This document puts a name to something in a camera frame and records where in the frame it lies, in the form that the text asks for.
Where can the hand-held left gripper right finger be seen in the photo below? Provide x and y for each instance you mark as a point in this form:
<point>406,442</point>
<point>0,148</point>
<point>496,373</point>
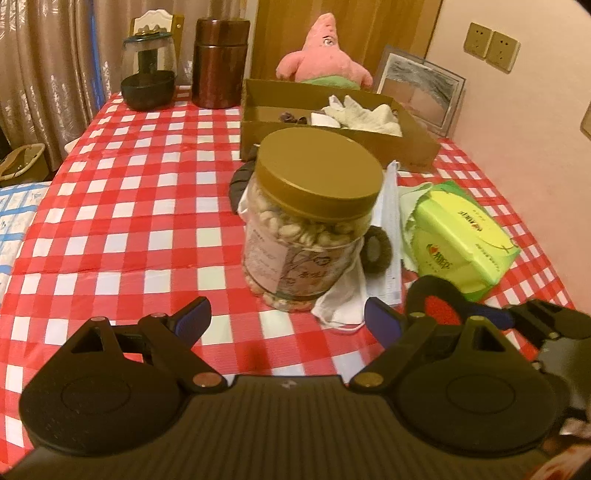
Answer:
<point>383,323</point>

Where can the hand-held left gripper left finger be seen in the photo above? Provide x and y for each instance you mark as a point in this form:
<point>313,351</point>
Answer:
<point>191,318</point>

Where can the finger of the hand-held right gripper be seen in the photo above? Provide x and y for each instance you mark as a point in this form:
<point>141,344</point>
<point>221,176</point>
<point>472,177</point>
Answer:
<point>494,317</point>
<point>554,311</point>

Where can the blue face mask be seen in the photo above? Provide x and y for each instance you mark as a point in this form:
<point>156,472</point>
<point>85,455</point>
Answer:
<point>341,295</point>

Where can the black round pad red centre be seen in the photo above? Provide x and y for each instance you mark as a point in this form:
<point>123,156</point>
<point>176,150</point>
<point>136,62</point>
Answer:
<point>438,286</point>

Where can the brown cardboard box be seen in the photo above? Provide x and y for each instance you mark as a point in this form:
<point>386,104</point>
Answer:
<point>323,143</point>

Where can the white and green cloths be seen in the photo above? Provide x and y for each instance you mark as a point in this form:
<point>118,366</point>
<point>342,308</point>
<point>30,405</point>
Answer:
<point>369,117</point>

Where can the white fabric pouch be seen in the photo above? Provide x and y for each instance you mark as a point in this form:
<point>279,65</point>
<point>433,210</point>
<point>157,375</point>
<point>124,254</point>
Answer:
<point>325,120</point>

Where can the green tissue pack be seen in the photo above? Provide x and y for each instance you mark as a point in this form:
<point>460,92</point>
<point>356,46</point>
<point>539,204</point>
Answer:
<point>461,240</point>

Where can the white plastic wrapper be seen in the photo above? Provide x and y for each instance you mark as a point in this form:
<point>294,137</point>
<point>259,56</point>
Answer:
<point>390,207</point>

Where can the nut jar with gold lid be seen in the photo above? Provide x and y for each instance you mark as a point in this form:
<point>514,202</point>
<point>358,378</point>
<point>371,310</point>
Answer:
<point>300,240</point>

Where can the red checkered tablecloth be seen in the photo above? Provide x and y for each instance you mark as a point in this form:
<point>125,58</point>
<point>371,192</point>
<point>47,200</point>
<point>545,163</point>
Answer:
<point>138,207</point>

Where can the blue checked blanket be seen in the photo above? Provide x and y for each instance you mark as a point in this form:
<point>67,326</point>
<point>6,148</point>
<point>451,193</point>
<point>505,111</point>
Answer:
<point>14,221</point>

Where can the beige basket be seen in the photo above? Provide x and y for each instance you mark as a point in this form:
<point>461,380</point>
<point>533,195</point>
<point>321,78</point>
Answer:
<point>23,166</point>

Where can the glass jar with dark base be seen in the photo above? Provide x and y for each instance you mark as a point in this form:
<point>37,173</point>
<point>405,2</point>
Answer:
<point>147,92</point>

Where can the brown metal canister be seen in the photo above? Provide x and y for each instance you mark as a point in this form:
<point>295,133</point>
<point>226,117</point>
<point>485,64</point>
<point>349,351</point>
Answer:
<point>219,69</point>

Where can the pink starfish plush toy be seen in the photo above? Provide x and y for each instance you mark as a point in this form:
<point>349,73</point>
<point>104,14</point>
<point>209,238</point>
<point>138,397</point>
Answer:
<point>323,60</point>

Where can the wooden door panel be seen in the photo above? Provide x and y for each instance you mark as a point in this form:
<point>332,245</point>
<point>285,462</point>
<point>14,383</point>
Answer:
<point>369,27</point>

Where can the white chair back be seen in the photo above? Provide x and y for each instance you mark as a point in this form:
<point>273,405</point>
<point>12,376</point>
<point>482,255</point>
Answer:
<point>152,21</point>

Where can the large beige wall socket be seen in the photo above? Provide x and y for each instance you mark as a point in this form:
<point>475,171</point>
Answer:
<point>587,124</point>

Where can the clear acrylic picture frame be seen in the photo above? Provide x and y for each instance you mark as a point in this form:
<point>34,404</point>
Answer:
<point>415,87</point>

